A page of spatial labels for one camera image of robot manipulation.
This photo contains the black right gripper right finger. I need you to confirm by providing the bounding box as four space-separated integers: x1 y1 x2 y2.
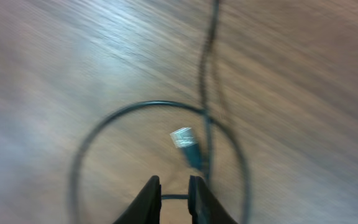
188 175 237 224

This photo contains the black cable bundle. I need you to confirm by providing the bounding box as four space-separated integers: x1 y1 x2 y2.
68 0 251 224

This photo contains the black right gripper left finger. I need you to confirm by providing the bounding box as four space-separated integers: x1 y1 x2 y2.
114 175 162 224

